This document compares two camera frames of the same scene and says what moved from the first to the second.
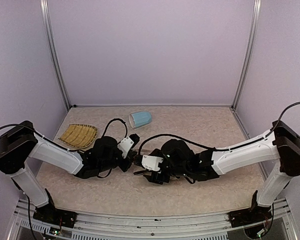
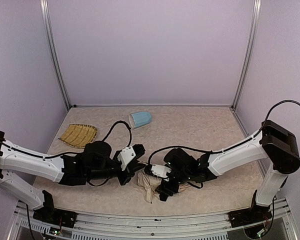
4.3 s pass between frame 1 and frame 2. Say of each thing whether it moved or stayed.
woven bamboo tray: stayed
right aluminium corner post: stayed
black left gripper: moved
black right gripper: moved
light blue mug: stayed
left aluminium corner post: stayed
